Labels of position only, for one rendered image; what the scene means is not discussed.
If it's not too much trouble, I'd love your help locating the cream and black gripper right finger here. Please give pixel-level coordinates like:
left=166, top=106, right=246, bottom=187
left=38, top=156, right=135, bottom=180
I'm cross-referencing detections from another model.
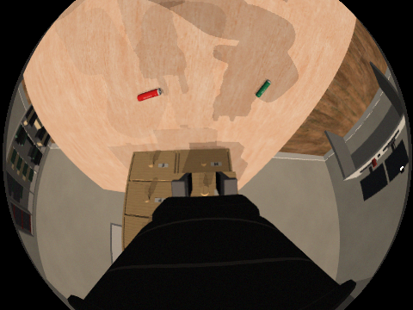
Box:
left=216, top=171, right=237, bottom=195

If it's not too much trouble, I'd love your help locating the small wooden chest of drawers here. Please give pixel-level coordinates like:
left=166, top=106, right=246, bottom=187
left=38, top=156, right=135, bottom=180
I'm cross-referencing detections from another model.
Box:
left=121, top=148, right=232, bottom=251

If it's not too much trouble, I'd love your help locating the brown wooden drawer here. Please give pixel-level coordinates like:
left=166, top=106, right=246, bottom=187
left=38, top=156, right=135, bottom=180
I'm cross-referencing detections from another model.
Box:
left=178, top=150, right=230, bottom=173
left=172, top=171, right=237, bottom=196
left=130, top=152, right=176, bottom=182
left=126, top=183, right=171, bottom=219
left=124, top=217, right=151, bottom=248

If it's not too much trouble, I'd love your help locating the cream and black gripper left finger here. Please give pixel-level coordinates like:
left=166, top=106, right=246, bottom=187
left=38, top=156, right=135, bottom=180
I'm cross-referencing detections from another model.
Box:
left=171, top=173, right=193, bottom=196

